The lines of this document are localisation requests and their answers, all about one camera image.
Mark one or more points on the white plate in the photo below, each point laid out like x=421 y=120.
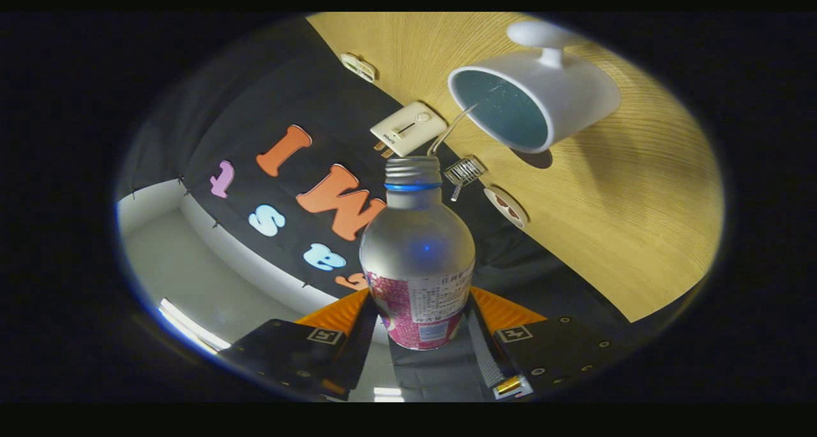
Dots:
x=505 y=207

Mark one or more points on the ceiling light panel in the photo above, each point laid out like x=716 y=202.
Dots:
x=388 y=393
x=191 y=325

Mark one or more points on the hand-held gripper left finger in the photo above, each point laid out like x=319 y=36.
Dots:
x=360 y=348

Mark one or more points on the black backdrop cloth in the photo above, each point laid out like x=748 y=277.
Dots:
x=242 y=118

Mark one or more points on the white toaster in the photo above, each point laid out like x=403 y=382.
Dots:
x=408 y=127

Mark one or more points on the brown meat piece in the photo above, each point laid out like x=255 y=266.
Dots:
x=502 y=201
x=514 y=215

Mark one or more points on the silver bottle with red label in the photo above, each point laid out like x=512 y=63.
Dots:
x=415 y=245

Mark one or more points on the white cup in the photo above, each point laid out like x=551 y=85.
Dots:
x=574 y=99

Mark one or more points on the toast slice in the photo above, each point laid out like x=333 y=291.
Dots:
x=384 y=150

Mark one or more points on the metal utensil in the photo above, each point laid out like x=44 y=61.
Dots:
x=455 y=192

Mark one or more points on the wooden table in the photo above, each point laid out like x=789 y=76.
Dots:
x=638 y=220

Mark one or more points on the white divided sauce dish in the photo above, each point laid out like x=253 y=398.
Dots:
x=359 y=67

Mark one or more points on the clear juice stream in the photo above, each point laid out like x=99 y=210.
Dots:
x=445 y=129

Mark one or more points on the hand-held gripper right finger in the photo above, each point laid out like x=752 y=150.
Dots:
x=488 y=354

